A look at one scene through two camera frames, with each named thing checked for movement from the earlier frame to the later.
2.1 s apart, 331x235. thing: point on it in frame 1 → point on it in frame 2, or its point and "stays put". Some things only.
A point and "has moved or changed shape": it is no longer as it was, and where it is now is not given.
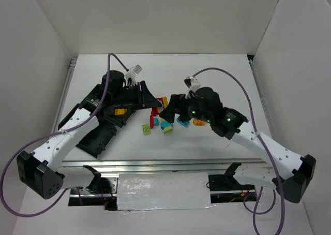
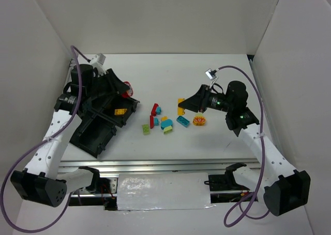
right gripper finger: (168, 114) → (193, 104)
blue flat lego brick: (185, 123) stays put
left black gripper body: (141, 94) → (104, 80)
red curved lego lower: (151, 121) stays put
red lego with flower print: (164, 101) has moved or changed shape
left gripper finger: (121, 112) → (100, 102)
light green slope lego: (167, 130) stays put
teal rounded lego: (164, 124) stays put
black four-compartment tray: (111, 113) stays put
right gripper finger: (176, 101) → (198, 100)
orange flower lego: (198, 122) stays put
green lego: (146, 129) stays put
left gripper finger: (148, 99) → (119, 85)
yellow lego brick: (120, 111) stays put
